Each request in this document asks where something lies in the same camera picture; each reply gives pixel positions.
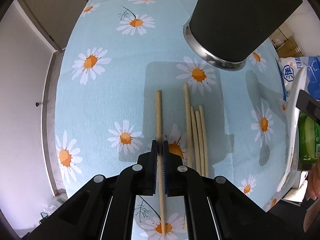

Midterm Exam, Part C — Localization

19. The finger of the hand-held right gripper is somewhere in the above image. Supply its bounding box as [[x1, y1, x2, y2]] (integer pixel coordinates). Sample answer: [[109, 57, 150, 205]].
[[296, 90, 320, 128]]

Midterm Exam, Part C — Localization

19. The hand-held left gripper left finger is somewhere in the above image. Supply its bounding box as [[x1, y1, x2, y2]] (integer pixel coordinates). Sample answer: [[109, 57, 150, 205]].
[[26, 140, 160, 240]]

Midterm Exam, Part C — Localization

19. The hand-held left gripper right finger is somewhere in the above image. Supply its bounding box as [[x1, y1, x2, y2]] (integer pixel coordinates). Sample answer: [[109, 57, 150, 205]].
[[162, 141, 304, 240]]

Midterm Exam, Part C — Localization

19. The white ceramic spoon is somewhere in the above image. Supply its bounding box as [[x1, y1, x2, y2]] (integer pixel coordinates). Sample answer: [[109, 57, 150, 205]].
[[277, 67, 308, 193]]

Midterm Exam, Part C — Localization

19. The group of wooden chopsticks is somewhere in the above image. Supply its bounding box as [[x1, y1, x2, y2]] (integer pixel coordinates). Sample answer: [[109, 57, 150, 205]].
[[183, 82, 210, 178]]

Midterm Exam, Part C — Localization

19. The wooden chopstick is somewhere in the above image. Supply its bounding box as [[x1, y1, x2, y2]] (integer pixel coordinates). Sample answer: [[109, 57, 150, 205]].
[[155, 91, 167, 239]]

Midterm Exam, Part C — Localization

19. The black cylindrical utensil holder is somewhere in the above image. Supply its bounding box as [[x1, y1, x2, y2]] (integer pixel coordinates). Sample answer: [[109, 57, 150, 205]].
[[183, 0, 303, 71]]

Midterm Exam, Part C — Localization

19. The person's right hand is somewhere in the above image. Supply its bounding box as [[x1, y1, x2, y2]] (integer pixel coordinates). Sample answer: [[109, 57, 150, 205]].
[[303, 164, 320, 233]]

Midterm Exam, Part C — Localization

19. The green sugar bag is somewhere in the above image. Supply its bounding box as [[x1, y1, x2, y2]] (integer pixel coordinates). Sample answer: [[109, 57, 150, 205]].
[[297, 112, 320, 164]]

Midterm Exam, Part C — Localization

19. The blue white salt bag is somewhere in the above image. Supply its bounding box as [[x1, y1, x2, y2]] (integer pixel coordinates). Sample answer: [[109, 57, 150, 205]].
[[275, 55, 320, 100]]

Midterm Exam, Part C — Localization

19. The cardboard box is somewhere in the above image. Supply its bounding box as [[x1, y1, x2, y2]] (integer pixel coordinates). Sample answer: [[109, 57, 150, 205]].
[[269, 21, 305, 58]]

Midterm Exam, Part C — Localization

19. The blue daisy print tablecloth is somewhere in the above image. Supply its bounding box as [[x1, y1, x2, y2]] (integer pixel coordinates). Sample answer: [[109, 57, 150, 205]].
[[54, 0, 300, 240]]

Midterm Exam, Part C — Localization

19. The clear plastic bag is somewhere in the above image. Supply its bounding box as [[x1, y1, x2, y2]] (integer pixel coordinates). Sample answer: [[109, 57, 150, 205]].
[[40, 192, 68, 220]]

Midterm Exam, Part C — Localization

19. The grey door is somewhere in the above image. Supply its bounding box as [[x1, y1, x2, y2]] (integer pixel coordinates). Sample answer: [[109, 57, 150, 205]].
[[19, 0, 90, 53]]

